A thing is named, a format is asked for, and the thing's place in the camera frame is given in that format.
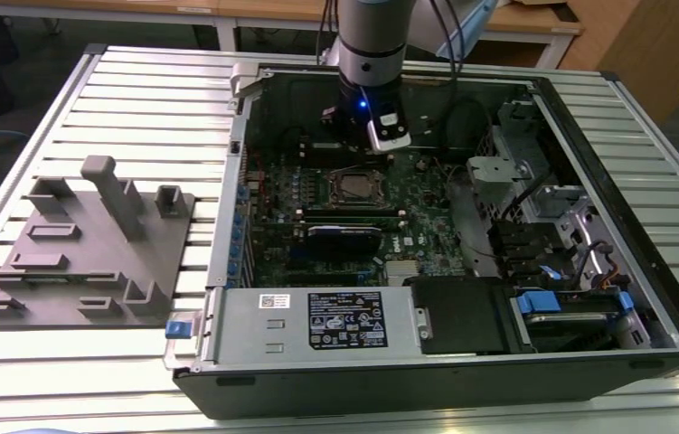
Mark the silver topped CPU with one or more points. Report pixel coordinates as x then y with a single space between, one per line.
357 186

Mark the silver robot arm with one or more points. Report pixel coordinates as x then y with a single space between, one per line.
373 40

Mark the CPU socket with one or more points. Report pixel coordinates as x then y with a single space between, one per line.
331 201

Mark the black graphics card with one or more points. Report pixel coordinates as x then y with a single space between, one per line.
342 246

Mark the silver drive cage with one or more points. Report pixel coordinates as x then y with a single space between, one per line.
495 174

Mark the green motherboard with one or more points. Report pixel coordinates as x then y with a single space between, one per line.
435 235

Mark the silver chipset heatsink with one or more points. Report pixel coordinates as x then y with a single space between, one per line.
403 267

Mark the wooden desk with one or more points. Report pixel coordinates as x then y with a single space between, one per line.
43 4
531 22

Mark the silver power supply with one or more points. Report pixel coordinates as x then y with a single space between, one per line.
242 312

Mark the black plastic shroud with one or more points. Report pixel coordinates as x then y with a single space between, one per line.
459 316

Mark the blue disk carrier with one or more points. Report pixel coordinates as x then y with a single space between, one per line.
537 302

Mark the grey parts rack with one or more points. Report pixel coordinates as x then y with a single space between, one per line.
91 253

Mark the blue case latch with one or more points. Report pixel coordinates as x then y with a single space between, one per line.
179 329

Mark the wooden cabinet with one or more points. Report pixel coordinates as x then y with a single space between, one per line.
646 45

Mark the black PC case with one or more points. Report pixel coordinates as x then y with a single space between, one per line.
375 393

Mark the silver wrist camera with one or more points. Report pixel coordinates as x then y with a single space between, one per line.
389 131

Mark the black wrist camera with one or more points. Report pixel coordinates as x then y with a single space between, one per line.
330 115

